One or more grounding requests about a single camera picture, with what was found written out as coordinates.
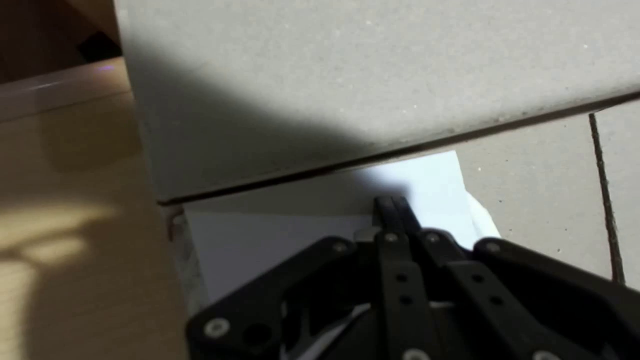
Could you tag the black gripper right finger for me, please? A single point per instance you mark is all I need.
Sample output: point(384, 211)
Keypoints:
point(506, 300)

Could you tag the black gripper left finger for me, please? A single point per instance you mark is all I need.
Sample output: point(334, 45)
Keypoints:
point(321, 300)

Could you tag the white paper sheet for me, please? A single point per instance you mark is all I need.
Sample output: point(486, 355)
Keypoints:
point(266, 247)

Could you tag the grey cardboard box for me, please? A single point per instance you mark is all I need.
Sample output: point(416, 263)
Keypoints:
point(367, 66)

